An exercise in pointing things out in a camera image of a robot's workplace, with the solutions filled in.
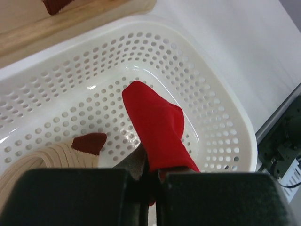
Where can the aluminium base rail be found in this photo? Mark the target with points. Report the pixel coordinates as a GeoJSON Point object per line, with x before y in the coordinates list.
{"type": "Point", "coordinates": [279, 139]}

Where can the white perforated plastic basket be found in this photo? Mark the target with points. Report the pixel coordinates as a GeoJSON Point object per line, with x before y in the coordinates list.
{"type": "Point", "coordinates": [75, 87]}

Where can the red bear sock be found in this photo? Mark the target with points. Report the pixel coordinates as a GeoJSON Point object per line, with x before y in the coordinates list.
{"type": "Point", "coordinates": [159, 125]}

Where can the beige striped sock maroon toe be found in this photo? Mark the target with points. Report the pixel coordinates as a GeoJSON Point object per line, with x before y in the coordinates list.
{"type": "Point", "coordinates": [79, 152]}

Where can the wooden clothes rack frame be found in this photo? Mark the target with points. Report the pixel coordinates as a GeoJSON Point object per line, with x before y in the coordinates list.
{"type": "Point", "coordinates": [29, 39]}

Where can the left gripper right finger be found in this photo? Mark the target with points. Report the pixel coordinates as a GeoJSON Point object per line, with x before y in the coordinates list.
{"type": "Point", "coordinates": [188, 198]}

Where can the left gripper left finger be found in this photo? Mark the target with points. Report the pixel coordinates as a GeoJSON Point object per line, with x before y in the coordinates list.
{"type": "Point", "coordinates": [78, 196]}

